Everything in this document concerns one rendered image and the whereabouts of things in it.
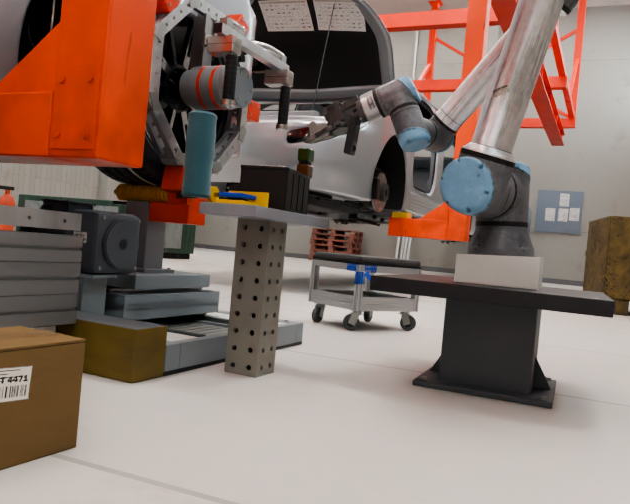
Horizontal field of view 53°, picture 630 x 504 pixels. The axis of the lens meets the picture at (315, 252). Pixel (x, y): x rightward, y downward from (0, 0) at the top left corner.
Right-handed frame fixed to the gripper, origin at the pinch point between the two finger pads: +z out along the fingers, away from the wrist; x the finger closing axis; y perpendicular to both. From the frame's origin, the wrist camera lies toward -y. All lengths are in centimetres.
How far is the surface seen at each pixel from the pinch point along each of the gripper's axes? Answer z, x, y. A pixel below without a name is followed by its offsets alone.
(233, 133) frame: 30.9, -18.2, 20.9
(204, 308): 59, -10, -36
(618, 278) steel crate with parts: -106, -435, -91
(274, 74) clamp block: 6.2, -9.0, 29.9
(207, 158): 26.6, 18.5, 2.7
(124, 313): 61, 31, -34
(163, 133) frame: 35.7, 23.3, 14.0
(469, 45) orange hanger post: -60, -353, 134
